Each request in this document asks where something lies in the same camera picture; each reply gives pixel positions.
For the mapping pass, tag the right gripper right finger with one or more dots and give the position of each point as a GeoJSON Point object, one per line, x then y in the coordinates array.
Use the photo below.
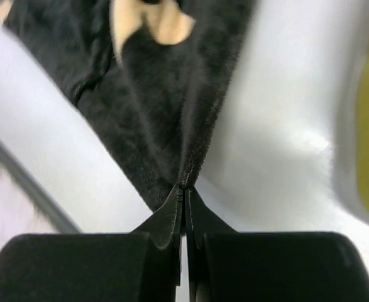
{"type": "Point", "coordinates": [226, 265]}

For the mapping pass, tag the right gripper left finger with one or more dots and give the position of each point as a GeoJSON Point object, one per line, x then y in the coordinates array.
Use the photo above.
{"type": "Point", "coordinates": [142, 265]}

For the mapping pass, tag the white pillow with yellow edge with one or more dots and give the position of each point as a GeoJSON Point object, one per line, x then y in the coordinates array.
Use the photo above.
{"type": "Point", "coordinates": [283, 153]}

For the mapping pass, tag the black pillowcase with beige flowers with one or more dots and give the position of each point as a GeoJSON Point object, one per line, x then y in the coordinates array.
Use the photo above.
{"type": "Point", "coordinates": [150, 77]}

